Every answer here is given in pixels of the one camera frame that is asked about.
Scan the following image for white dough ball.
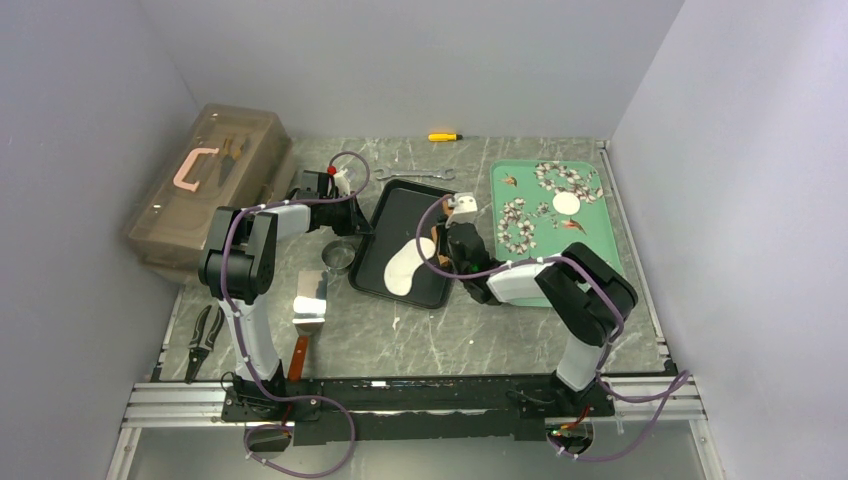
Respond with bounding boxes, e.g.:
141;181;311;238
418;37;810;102
383;238;436;296

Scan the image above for aluminium frame rail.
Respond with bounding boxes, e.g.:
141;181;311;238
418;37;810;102
122;382;225;428

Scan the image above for flat white dumpling wrapper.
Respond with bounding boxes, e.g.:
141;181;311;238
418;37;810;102
552;191;581;216

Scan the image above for metal spatula orange handle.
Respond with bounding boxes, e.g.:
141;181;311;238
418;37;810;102
287;270;328;382

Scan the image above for wooden double-ended dough roller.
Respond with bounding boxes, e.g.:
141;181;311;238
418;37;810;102
430;200;453;252

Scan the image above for silver wrench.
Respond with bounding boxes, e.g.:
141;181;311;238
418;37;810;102
373;168;456;181

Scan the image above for yellow screwdriver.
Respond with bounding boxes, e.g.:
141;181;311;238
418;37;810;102
428;133;463;143

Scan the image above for translucent brown toolbox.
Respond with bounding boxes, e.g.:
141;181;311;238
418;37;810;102
125;103;296;284

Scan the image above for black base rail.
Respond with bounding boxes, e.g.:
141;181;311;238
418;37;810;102
221;374;615;446

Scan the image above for black pliers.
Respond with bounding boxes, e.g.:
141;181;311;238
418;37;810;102
184;304;226;384

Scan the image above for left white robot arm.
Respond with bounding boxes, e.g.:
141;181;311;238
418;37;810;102
198;167;373;420

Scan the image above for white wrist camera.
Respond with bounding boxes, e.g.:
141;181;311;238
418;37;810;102
333;168;353;197
446;192;478;228

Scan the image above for black baking tray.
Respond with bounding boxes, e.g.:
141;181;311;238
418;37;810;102
348;179;452;309

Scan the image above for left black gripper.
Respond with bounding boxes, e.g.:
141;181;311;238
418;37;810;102
321;192;374;238

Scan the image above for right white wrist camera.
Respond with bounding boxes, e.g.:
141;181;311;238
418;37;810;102
446;192;478;228

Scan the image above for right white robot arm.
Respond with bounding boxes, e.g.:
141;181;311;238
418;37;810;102
431;222;639;415

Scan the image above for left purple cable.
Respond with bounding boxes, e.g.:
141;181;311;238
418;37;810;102
217;152;372;480

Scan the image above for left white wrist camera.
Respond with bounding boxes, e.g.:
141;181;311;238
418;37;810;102
333;168;353;197

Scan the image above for green floral tray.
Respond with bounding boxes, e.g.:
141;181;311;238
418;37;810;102
491;160;623;273

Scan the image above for metal ring cutter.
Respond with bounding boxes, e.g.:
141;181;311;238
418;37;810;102
321;240;357;272

